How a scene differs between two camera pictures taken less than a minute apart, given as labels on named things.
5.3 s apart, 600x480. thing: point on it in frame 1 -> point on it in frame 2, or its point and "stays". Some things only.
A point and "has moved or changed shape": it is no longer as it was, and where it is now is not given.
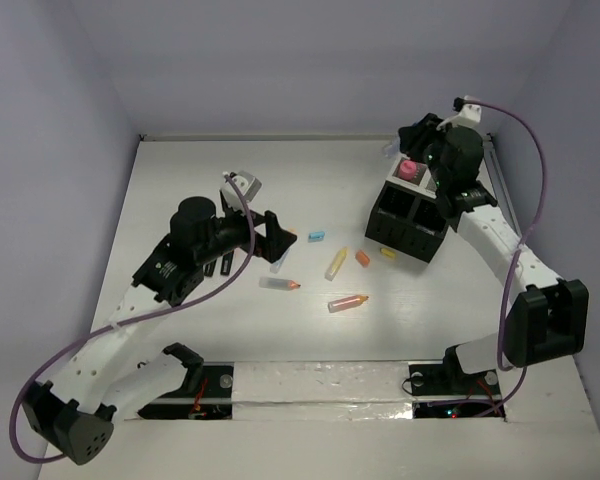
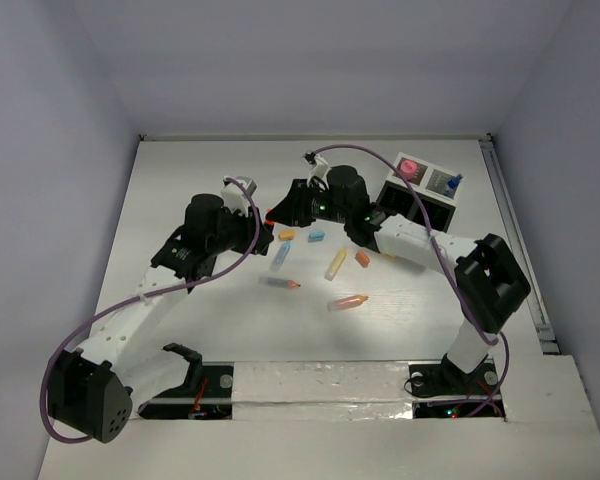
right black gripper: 413,137 -> 293,208
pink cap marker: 407,169 stays
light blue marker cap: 316,236 stays
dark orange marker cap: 362,258 stays
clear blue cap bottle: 391,149 has moved or changed shape
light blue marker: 275,266 stays
